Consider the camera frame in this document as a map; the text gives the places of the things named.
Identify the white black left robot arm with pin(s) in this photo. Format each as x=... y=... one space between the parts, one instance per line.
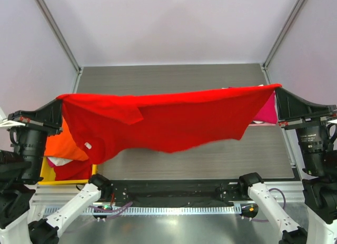
x=21 y=172

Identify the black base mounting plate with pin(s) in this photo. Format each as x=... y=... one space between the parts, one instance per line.
x=188 y=193

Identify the folded magenta t-shirt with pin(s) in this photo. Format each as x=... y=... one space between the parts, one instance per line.
x=267 y=113

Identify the white slotted cable duct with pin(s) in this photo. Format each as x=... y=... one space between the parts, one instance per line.
x=140 y=211

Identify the left aluminium frame post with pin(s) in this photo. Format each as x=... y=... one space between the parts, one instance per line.
x=58 y=34

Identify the dark red t-shirt in bin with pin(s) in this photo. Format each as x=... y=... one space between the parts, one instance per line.
x=75 y=170

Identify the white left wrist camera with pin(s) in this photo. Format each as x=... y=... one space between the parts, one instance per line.
x=5 y=123

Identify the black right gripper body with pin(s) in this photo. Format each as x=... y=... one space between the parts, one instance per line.
x=306 y=119

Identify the orange t-shirt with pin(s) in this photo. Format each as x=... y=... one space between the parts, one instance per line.
x=63 y=146

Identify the right aluminium frame post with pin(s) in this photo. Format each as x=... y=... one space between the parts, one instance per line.
x=293 y=15

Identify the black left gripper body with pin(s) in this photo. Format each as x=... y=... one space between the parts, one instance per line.
x=32 y=142

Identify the aluminium frame post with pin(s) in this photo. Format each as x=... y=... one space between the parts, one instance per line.
x=58 y=34
x=293 y=15

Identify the folded pink t-shirt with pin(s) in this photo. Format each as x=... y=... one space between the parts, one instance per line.
x=260 y=123

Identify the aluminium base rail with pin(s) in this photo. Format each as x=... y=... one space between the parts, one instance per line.
x=61 y=194

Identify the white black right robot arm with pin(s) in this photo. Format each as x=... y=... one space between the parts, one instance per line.
x=319 y=201

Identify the yellow plastic bin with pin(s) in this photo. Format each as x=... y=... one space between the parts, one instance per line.
x=48 y=175

